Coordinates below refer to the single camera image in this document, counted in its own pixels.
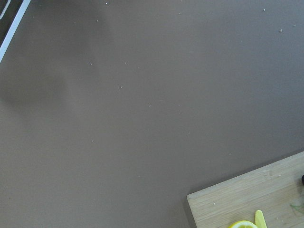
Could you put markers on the lemon slice upper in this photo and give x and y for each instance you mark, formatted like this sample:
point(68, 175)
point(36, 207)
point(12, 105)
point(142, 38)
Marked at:
point(243, 224)

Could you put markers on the wooden cutting board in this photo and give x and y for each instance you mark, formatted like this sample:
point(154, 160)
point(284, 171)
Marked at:
point(275, 189)

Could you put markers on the yellow plastic knife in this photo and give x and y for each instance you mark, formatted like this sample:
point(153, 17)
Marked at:
point(259, 219)

